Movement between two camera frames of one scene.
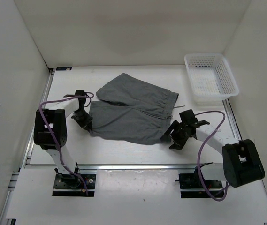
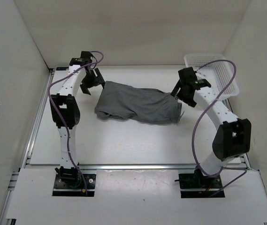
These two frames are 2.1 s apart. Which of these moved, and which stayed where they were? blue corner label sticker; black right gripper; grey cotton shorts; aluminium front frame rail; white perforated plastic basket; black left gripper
Moved: grey cotton shorts; black left gripper; black right gripper
Stayed: aluminium front frame rail; blue corner label sticker; white perforated plastic basket
